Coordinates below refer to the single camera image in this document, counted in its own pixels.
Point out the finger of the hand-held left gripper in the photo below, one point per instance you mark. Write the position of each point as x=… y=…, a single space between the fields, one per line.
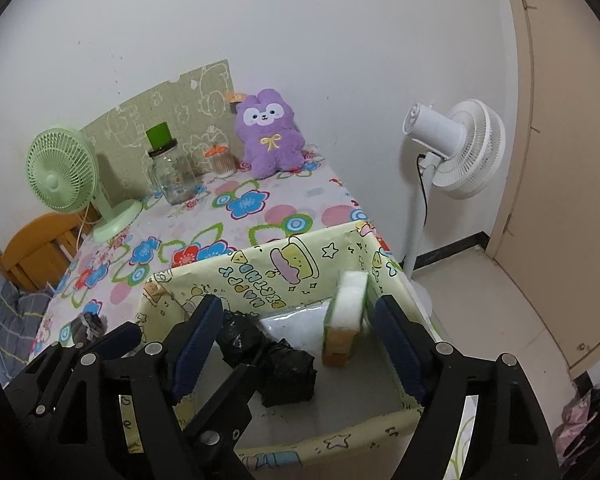
x=117 y=339

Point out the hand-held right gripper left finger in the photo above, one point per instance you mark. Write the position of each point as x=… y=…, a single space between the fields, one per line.
x=195 y=350

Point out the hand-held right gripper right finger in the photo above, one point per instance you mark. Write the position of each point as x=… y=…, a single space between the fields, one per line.
x=400 y=355

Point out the yellow printed storage box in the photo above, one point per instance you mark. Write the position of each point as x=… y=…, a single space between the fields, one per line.
x=260 y=265

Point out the white yellow sponge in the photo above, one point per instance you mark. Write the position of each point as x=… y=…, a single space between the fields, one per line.
x=350 y=300

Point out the flat white plastic packet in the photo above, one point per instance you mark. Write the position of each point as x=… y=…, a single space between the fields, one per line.
x=295 y=322

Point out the grey plaid pillow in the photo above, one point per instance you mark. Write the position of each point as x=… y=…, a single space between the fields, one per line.
x=15 y=320

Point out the glass jar with green lid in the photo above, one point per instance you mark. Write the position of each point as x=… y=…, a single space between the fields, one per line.
x=172 y=175

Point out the green desk fan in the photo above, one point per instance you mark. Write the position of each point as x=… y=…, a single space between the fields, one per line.
x=60 y=175

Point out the pink plastic bag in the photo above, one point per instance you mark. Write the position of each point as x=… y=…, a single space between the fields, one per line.
x=577 y=417

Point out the cotton swab holder orange lid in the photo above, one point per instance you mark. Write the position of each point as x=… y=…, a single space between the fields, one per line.
x=221 y=160

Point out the green patterned board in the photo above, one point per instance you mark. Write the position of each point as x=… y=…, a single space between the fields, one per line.
x=130 y=125

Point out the white standing fan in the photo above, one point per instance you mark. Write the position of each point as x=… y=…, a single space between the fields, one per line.
x=460 y=145

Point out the purple plush bunny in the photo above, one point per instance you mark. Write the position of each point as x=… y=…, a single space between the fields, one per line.
x=267 y=135

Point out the beige door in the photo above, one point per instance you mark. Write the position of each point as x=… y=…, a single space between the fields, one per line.
x=565 y=160

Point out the small orange tag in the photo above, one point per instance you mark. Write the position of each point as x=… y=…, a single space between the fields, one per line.
x=237 y=96

